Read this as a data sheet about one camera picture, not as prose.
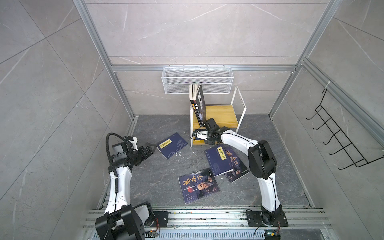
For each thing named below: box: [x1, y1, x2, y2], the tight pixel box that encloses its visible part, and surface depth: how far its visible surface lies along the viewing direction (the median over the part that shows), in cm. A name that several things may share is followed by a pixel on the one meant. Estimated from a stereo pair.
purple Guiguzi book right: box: [223, 144, 250, 184], surface depth 90 cm
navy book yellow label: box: [156, 132, 188, 160], surface depth 103 cm
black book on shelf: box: [189, 84, 203, 128], surface depth 78 cm
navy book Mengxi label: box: [205, 144, 233, 176], surface depth 94 cm
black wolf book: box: [192, 83, 207, 127], surface depth 81 cm
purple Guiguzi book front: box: [178, 168, 220, 205], surface depth 85 cm
